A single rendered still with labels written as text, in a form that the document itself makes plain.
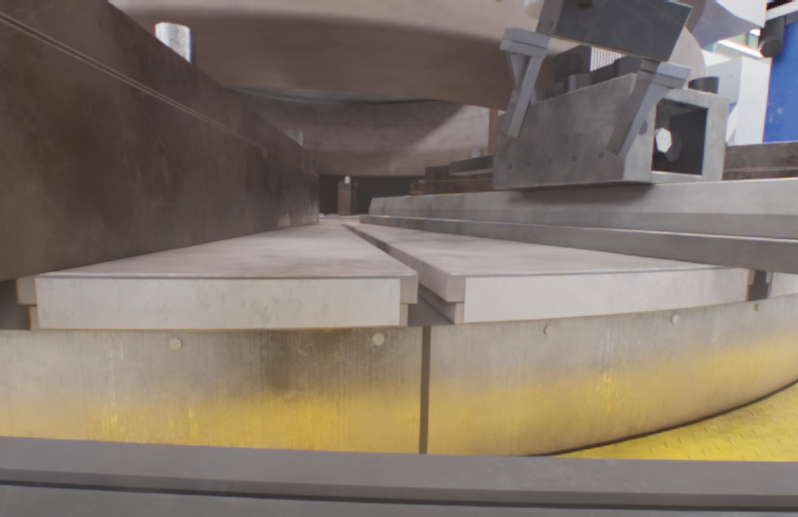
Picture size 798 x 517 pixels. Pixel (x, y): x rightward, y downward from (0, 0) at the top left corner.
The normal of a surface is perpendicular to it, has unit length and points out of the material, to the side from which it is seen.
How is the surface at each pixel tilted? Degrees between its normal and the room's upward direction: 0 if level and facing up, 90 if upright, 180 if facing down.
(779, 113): 90
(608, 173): 90
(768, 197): 72
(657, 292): 90
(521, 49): 114
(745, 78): 90
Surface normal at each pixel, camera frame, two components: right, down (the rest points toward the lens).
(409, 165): -0.37, 0.11
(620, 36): 0.07, 0.51
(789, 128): -0.91, 0.03
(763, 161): -0.69, 0.07
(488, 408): 0.23, 0.12
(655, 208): -0.86, -0.29
